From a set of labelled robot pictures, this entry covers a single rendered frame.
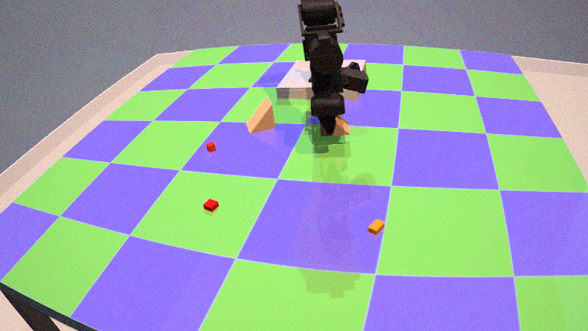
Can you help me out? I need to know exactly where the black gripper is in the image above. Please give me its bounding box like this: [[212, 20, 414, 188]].
[[309, 58, 345, 134]]

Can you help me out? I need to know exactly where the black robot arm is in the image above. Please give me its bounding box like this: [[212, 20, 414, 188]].
[[298, 0, 369, 93]]

